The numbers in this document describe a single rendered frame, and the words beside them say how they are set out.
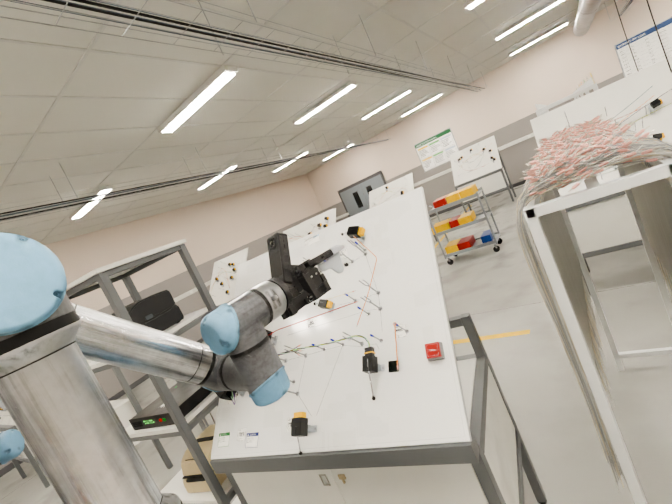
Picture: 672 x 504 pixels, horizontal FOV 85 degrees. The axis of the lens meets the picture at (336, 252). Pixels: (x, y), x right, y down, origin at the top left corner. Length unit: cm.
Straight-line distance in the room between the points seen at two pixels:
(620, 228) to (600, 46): 865
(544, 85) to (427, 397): 1111
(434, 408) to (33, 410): 108
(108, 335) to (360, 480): 115
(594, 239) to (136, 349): 361
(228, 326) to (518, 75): 1171
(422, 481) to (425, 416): 25
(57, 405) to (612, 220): 373
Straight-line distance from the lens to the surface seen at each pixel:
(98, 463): 56
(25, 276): 52
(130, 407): 430
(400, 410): 138
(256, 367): 67
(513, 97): 1205
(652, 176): 118
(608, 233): 384
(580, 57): 1206
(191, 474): 224
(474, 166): 1014
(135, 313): 196
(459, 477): 145
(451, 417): 131
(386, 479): 155
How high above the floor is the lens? 167
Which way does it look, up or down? 7 degrees down
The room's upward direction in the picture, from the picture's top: 24 degrees counter-clockwise
